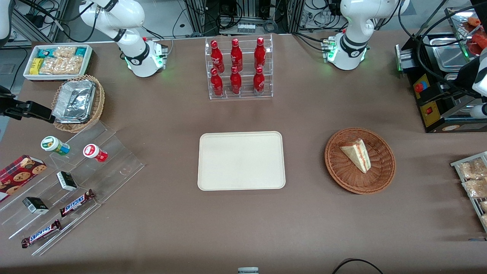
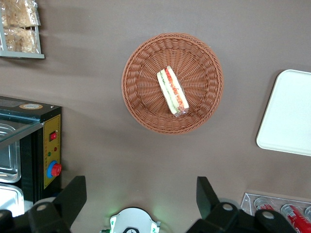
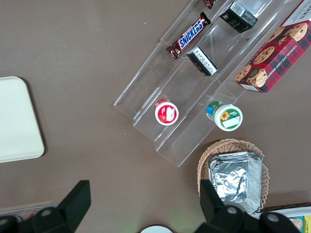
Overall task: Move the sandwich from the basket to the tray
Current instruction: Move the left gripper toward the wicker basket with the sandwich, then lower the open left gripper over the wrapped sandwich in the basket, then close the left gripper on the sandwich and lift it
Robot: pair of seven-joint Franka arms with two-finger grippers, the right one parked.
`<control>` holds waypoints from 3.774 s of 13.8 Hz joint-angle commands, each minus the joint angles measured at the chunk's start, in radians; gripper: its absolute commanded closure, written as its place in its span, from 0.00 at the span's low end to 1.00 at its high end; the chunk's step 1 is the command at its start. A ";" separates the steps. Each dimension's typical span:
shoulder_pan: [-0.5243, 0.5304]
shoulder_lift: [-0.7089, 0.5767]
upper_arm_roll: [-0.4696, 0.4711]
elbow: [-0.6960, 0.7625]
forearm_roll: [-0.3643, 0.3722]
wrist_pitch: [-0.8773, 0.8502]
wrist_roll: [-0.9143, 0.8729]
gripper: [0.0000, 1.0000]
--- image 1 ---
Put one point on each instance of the red cookie box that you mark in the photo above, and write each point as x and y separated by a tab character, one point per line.
19	175

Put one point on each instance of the black food warmer machine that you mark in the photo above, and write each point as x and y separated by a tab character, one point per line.
437	114

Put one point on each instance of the round brown wicker basket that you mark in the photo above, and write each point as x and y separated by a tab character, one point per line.
376	175

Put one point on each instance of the red cola bottle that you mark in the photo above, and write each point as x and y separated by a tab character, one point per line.
260	53
216	55
235	82
216	83
258	80
236	55

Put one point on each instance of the clear acrylic bottle rack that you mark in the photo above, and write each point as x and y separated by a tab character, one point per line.
245	95

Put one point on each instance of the clear acrylic stepped display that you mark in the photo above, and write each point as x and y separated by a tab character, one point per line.
114	167

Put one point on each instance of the stack of foil trays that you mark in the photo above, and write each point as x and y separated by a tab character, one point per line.
74	101

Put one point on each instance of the beige rectangular tray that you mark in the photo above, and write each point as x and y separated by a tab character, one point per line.
241	160

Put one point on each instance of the clear cracker bags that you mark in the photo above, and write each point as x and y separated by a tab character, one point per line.
62	62

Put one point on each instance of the triangular sandwich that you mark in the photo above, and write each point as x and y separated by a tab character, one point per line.
357	154

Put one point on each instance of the green lid snack cup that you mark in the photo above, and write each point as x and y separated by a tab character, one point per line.
53	145

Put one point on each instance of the red food pieces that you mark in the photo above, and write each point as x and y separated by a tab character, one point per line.
480	40

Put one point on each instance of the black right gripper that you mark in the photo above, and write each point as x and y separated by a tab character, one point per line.
10	107

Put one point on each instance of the white plastic snack bin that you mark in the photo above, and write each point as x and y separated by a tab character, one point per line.
28	76

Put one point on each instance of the small black box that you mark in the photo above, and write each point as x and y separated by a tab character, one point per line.
35	205
66	180

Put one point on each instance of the Snickers chocolate bar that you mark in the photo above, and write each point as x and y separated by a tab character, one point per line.
41	233
77	203

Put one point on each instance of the steel food pan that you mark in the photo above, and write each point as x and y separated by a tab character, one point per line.
449	57

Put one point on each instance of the yellow snack pack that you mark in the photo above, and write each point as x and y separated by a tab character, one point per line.
36	66

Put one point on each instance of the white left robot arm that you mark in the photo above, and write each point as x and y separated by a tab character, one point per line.
348	53

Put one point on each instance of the red lid snack cup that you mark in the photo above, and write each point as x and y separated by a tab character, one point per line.
94	152

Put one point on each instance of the clear bag of crackers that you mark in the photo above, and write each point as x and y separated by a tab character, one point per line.
475	188
471	169

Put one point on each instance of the light wicker basket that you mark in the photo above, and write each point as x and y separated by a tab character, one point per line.
98	102

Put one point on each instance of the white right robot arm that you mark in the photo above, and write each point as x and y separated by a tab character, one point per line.
140	57

